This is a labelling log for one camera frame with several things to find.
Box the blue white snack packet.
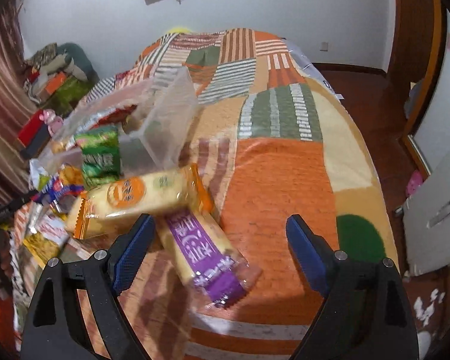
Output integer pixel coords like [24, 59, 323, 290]
[32, 164, 84, 205]

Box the purple cake roll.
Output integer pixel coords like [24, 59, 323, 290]
[157, 207, 263, 308]

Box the pile of clothes and boxes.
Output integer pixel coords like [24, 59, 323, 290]
[23, 42, 98, 116]

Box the orange label cracker pack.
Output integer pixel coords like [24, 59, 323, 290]
[65, 163, 214, 240]

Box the patchwork striped bed blanket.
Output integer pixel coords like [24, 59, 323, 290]
[13, 28, 401, 360]

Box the clear plastic storage box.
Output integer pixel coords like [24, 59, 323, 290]
[38, 67, 198, 176]

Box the pink plush toy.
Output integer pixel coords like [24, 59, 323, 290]
[40, 109, 64, 137]

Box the white wardrobe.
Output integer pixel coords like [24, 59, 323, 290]
[403, 14, 450, 276]

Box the yellow fries snack packet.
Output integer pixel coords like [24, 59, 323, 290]
[23, 211, 69, 267]

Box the striped curtain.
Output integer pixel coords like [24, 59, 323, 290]
[0, 0, 36, 203]

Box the green snack packet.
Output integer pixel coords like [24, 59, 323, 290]
[74, 124, 122, 190]

